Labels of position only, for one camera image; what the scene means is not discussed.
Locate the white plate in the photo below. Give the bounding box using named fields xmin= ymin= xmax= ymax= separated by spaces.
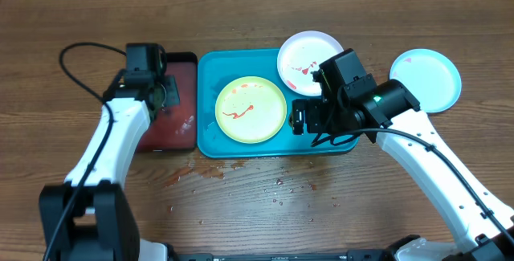
xmin=277 ymin=31 xmax=344 ymax=96

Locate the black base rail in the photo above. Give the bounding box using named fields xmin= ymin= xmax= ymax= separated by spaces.
xmin=168 ymin=249 xmax=394 ymax=261

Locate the teal plastic tray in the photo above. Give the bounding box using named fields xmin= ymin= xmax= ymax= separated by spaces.
xmin=197 ymin=48 xmax=359 ymax=158

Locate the yellow green plate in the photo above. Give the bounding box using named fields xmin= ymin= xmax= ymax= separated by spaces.
xmin=214 ymin=76 xmax=288 ymax=144

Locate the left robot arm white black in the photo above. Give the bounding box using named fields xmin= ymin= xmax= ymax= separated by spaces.
xmin=39 ymin=43 xmax=177 ymax=261

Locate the light blue plate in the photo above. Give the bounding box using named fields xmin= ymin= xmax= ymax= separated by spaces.
xmin=390 ymin=48 xmax=462 ymax=113

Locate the black tray with red water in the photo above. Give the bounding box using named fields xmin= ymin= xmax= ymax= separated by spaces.
xmin=137 ymin=52 xmax=198 ymax=153

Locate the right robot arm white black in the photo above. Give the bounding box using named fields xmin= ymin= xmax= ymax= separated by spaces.
xmin=289 ymin=49 xmax=513 ymax=260

